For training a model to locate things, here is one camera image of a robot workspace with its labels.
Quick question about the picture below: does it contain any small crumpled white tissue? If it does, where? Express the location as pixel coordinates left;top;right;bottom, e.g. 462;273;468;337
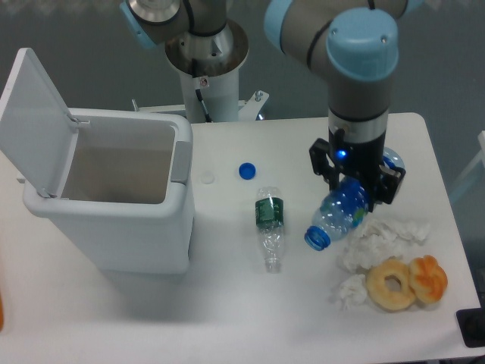
331;274;368;310

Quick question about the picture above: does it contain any white trash can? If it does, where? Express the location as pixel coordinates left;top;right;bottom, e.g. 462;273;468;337
23;108;195;275

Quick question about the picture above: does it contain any large crumpled white tissue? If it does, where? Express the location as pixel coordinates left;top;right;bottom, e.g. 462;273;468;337
339;218;430;273

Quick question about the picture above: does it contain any white bottle cap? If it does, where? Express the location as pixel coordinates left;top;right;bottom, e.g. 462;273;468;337
200;171;215;185

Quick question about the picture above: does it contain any white frame at right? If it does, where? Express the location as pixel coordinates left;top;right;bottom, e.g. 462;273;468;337
449;130;484;204

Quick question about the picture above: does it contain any black device at corner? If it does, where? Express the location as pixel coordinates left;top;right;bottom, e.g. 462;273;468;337
455;308;484;348

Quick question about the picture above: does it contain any orange object at left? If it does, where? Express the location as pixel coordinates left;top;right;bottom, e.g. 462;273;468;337
0;286;5;332

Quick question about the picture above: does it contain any plain ring donut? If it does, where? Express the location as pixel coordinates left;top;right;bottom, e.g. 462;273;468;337
366;259;416;312

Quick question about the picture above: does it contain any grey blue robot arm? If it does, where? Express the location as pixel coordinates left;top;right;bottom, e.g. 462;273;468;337
120;1;418;207

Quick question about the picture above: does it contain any black cable on pedestal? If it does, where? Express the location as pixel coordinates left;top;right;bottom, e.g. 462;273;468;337
192;57;213;124

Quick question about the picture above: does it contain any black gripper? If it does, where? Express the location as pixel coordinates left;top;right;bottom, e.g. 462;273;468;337
309;115;406;212

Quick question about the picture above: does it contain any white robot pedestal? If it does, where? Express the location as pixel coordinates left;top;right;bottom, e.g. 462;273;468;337
131;19;270;124

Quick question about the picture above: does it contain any blue plastic bottle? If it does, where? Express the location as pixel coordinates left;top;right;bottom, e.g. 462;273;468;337
305;147;405;251

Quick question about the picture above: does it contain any clear bottle green label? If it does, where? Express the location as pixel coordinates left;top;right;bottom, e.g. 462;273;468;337
255;186;285;274

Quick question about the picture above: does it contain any orange glazed twisted bun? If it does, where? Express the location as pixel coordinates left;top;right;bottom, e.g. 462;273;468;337
408;255;448;304

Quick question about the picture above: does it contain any blue bottle cap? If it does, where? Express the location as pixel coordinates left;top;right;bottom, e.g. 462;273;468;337
238;162;256;180

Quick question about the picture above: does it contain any white trash can lid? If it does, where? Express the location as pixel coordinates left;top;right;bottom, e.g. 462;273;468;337
1;48;90;198

